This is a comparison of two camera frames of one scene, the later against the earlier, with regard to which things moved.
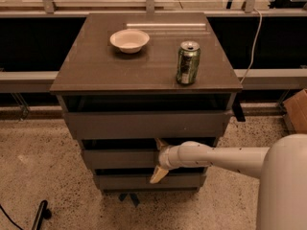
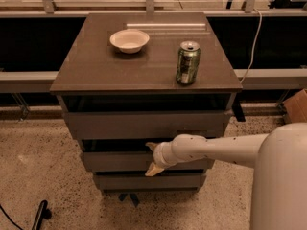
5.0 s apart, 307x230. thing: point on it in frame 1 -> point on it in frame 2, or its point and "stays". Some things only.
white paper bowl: x=129 y=40 stays
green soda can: x=188 y=62 stays
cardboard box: x=295 y=107 stays
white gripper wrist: x=163 y=159 -> x=159 y=157
